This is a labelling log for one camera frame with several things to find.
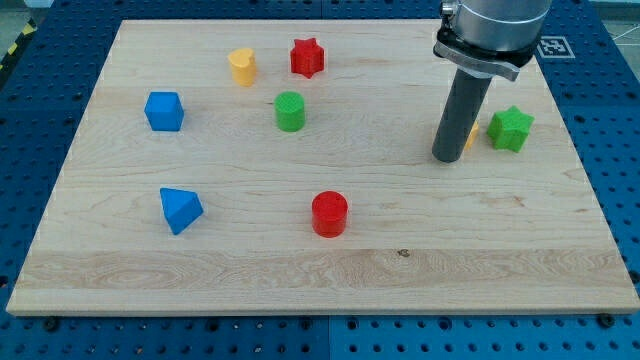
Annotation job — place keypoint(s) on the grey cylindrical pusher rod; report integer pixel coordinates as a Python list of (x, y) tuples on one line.
[(464, 101)]

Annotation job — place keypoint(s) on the yellow hexagon block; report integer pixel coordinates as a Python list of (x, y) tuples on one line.
[(472, 136)]

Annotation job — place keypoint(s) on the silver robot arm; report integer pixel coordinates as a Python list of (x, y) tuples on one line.
[(484, 39)]

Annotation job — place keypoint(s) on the green star block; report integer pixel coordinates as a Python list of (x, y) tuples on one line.
[(509, 129)]

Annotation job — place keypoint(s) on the white fiducial marker tag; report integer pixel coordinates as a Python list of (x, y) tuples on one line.
[(554, 47)]

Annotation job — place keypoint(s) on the red star block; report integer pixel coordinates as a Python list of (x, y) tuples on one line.
[(307, 57)]

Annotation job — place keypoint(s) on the green cylinder block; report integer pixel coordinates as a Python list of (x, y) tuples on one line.
[(289, 110)]

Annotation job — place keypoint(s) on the red cylinder block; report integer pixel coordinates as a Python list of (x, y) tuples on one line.
[(329, 214)]

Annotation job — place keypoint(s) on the yellow heart block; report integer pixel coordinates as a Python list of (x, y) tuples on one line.
[(243, 66)]

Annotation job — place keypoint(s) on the wooden board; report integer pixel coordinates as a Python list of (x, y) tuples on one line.
[(496, 232)]

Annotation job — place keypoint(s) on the blue cube block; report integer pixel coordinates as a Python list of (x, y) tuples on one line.
[(164, 111)]

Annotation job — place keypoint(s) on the blue triangular prism block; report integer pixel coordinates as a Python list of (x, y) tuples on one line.
[(180, 207)]

